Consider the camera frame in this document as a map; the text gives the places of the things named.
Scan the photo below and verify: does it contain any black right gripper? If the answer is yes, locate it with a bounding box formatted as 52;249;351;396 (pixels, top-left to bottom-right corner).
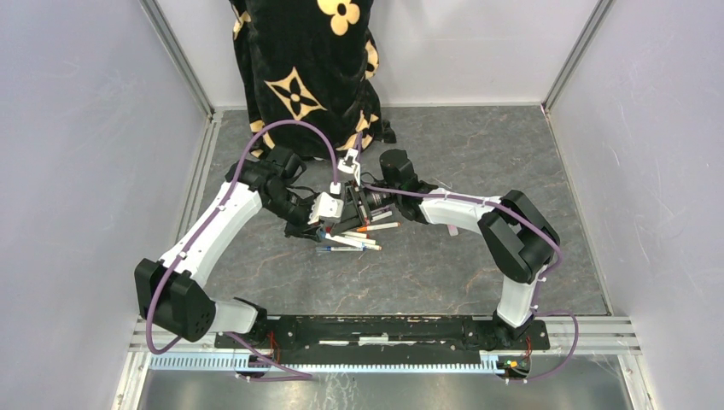
330;181;400;237

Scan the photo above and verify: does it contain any orange capped white marker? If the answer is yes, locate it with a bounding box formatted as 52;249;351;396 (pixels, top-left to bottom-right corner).
355;221;401;232

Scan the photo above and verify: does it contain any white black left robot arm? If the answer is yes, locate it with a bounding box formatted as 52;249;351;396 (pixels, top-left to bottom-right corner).
134;147;320;349

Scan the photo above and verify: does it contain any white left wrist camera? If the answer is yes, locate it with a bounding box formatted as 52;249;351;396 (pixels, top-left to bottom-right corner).
308;192;344;225

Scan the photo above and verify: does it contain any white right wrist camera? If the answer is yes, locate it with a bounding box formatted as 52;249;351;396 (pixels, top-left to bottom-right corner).
337;148;361;179

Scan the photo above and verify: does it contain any black floral blanket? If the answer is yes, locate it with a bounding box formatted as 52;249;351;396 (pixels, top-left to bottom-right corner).
231;0;397;160

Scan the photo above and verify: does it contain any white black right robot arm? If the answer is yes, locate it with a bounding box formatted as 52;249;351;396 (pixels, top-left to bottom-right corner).
315;149;562;349

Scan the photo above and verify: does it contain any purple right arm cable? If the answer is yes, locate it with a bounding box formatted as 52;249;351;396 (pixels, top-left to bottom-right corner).
354;131;581;384

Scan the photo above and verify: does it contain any blue capped white marker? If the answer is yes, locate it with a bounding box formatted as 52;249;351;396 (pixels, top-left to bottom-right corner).
319;231;365;249

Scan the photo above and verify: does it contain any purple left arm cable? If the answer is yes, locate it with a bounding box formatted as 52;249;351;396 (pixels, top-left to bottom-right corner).
145;120;341;381

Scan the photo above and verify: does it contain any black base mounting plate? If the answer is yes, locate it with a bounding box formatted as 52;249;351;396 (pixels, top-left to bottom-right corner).
244;314;551;366

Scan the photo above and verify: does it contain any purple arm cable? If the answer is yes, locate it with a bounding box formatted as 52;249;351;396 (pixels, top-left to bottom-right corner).
145;120;341;381
354;131;581;384

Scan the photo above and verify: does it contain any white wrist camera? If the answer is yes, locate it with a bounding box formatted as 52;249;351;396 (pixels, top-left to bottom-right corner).
308;192;344;225
337;148;361;179

